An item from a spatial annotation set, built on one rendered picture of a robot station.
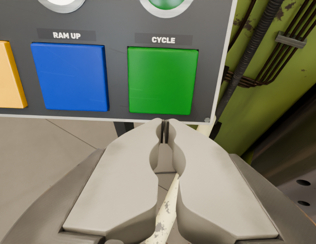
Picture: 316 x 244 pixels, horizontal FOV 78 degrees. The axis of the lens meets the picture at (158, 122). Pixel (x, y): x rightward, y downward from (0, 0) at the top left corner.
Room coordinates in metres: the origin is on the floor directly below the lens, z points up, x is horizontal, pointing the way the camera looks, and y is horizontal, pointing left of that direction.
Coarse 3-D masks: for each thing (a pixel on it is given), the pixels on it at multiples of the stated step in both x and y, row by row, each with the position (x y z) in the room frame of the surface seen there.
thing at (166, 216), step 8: (200, 128) 0.32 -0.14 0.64; (208, 128) 0.32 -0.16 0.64; (208, 136) 0.30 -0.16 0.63; (176, 176) 0.16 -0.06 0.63; (176, 184) 0.14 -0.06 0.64; (168, 192) 0.12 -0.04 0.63; (176, 192) 0.12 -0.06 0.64; (168, 200) 0.10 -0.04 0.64; (160, 208) 0.08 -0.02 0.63; (168, 208) 0.08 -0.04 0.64; (160, 216) 0.06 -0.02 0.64; (168, 216) 0.06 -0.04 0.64; (160, 224) 0.04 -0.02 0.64; (168, 224) 0.04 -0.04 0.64; (160, 232) 0.02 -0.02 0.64; (168, 232) 0.03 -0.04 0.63; (152, 240) 0.01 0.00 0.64; (160, 240) 0.01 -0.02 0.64
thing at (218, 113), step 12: (276, 0) 0.37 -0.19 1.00; (264, 12) 0.38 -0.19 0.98; (276, 12) 0.37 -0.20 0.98; (264, 24) 0.37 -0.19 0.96; (252, 36) 0.38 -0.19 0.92; (252, 48) 0.37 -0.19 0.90; (240, 60) 0.38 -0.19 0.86; (240, 72) 0.37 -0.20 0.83; (228, 84) 0.38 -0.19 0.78; (228, 96) 0.37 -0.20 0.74; (216, 108) 0.39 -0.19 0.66; (216, 120) 0.37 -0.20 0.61; (216, 132) 0.34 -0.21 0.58
